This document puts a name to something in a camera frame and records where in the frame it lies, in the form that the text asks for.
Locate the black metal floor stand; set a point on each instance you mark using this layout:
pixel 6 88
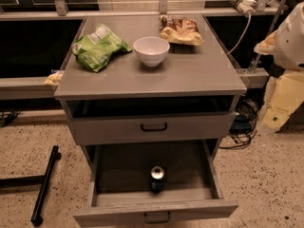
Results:
pixel 41 180

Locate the grey top drawer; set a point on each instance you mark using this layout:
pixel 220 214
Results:
pixel 152 128

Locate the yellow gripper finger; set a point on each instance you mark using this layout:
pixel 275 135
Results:
pixel 283 96

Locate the white power strip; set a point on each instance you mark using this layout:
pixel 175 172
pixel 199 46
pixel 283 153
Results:
pixel 241 7

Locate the grey drawer cabinet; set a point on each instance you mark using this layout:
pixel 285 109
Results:
pixel 190 80

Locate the small yellow snack bag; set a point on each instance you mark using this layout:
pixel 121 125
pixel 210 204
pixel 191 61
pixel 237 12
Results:
pixel 54 78

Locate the grey open middle drawer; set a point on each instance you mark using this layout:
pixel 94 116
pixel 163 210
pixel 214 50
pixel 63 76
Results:
pixel 120 194

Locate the green chip bag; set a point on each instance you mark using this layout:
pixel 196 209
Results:
pixel 95 50

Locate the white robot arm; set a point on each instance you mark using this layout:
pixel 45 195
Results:
pixel 286 44

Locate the blue pepsi can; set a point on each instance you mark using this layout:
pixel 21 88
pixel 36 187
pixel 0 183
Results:
pixel 157 175

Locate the white bowl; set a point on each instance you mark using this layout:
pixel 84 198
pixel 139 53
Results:
pixel 150 50

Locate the brown yellow chip bag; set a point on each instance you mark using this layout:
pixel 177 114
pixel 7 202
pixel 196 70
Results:
pixel 180 30

